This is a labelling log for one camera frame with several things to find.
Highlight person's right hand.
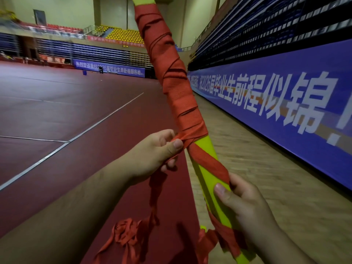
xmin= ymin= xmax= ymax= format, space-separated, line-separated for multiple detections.
xmin=214 ymin=173 xmax=278 ymax=245

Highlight person's left hand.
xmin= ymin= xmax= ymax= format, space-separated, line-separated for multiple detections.
xmin=121 ymin=129 xmax=184 ymax=186

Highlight person's left forearm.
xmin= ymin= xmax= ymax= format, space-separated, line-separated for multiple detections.
xmin=0 ymin=159 xmax=132 ymax=264

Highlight blue banner with white print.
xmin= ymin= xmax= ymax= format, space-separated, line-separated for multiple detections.
xmin=73 ymin=59 xmax=99 ymax=71
xmin=103 ymin=63 xmax=146 ymax=78

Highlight long red banner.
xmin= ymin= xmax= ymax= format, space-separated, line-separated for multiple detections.
xmin=87 ymin=35 xmax=145 ymax=48

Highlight yellow stadium seats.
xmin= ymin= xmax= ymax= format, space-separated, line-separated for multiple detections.
xmin=95 ymin=25 xmax=145 ymax=44

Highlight rows of bleacher seats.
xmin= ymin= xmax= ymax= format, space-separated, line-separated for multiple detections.
xmin=0 ymin=33 xmax=154 ymax=69

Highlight low red barrier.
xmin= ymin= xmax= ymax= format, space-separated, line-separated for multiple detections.
xmin=0 ymin=53 xmax=75 ymax=69

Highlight red stadium seats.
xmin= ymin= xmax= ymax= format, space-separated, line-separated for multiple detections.
xmin=19 ymin=22 xmax=83 ymax=34

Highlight dark retracted bleacher stand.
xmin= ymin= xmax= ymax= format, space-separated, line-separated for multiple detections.
xmin=188 ymin=0 xmax=352 ymax=71

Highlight grey upper doorway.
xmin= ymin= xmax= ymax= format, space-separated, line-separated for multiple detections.
xmin=33 ymin=9 xmax=47 ymax=26

